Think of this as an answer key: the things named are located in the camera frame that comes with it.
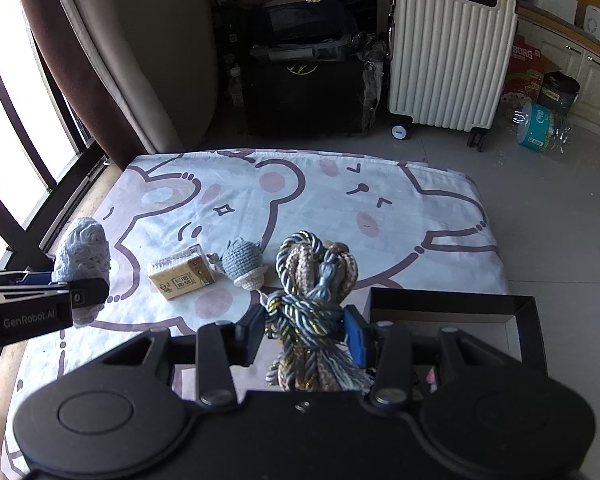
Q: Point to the black trash bin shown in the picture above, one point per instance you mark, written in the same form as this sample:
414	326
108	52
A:
560	90

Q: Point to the white floor cabinets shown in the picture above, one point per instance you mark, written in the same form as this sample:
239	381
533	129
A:
595	80

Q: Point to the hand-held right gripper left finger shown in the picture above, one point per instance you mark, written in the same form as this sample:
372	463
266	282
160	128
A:
252	332

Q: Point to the black window railing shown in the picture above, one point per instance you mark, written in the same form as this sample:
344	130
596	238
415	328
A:
25	240

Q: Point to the grey crochet toy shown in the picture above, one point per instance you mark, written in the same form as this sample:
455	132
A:
242	260

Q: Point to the white ribbed suitcase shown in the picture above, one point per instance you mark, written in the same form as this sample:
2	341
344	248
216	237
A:
445	60

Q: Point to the yellow tissue packet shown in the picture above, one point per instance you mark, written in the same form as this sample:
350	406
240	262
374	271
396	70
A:
180	275

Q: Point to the brown curtain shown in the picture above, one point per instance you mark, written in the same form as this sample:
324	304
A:
80	70

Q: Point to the black storage trunk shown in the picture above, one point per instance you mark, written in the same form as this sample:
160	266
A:
305	95

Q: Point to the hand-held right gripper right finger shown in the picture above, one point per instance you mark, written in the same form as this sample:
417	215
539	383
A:
355	335

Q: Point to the cartoon bear printed blanket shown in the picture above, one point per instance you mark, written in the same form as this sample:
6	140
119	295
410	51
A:
330	200

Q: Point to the beige curtain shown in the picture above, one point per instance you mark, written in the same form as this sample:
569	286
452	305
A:
145	35

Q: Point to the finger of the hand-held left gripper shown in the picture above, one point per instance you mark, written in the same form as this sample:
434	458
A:
87	292

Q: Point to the large clear water bottle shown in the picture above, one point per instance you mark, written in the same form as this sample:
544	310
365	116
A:
537	127

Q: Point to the dark travel bag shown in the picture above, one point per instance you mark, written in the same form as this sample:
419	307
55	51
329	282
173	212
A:
305	25

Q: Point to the white crochet lace bundle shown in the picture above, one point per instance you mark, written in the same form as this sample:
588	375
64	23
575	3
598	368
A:
82	250

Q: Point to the white countertop appliance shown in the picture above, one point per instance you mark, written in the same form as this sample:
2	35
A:
595	25

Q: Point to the black cardboard box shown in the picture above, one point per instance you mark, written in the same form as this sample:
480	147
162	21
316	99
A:
527	330

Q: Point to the small brown drink bottle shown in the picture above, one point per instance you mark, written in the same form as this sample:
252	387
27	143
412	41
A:
236	87

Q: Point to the red cardboard carton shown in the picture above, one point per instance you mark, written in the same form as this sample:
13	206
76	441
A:
525	70

